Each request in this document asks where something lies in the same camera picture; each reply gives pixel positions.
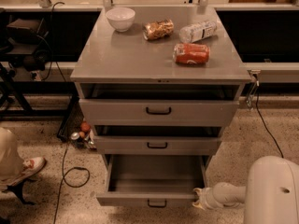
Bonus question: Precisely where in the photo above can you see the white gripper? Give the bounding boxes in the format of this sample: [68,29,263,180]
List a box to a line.
[192,188,218,210]

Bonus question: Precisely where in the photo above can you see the grey bottom drawer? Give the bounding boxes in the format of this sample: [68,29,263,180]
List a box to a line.
[97,155,206,208]

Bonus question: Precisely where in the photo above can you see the grey drawer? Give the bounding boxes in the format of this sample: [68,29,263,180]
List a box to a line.
[97,155,206,208]
[79,99,238,127]
[94,136,221,155]

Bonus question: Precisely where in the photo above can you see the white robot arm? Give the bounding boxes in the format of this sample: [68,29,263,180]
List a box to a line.
[192,156,299,224]

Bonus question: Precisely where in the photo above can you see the grey middle drawer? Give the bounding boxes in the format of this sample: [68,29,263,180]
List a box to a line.
[94,136,221,155]

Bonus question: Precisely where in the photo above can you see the grey drawer cabinet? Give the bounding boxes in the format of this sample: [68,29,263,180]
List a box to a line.
[69,6,252,173]

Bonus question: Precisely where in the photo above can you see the grey top drawer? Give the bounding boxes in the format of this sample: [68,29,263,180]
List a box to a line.
[79,99,238,127]

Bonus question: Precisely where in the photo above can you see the orange ball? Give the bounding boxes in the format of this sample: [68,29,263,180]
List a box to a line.
[80,122,91,133]

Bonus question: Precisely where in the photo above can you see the silver can on floor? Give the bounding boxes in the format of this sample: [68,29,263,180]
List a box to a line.
[70,133,80,141]

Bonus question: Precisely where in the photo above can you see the red soda can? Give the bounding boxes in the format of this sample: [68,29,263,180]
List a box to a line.
[173,43,210,64]

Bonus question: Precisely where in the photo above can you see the clear plastic water bottle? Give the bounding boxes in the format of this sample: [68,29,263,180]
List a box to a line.
[179,21,217,43]

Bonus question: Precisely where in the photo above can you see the white red sneaker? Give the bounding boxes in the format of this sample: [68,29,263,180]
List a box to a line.
[21,157,46,178]

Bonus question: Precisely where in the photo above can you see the gold crumpled snack can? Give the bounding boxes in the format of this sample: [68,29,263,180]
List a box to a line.
[143,20,174,40]

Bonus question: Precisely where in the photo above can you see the beige trouser leg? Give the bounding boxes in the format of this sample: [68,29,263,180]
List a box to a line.
[0,128,23,191]

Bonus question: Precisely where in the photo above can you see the white bowl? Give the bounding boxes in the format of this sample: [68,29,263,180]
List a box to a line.
[106,7,135,32]

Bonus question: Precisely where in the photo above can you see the black equipment on stand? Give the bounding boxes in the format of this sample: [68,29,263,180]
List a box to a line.
[0,9,50,72]

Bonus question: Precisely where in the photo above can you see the black adapter cable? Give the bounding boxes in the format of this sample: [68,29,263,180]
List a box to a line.
[255,89,285,159]

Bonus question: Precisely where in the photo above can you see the black floor cable left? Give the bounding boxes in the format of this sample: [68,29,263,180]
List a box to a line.
[51,142,91,224]

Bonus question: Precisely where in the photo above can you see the metal clamp bracket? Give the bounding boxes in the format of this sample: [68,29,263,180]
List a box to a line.
[246,70,261,109]

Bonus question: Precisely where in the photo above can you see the black wire basket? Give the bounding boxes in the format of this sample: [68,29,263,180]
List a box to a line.
[57,96,83,143]

